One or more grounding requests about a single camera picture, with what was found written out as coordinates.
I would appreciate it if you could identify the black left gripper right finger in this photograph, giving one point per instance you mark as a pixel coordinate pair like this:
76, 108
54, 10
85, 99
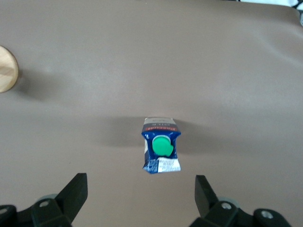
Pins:
208, 203

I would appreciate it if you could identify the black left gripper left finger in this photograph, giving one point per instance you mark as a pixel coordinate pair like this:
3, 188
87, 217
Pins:
68, 201

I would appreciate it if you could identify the blue milk carton green cap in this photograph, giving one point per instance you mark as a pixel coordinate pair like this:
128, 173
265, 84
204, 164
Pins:
161, 145

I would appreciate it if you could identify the wooden mug stand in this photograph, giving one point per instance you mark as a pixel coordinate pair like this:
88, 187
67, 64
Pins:
6, 71

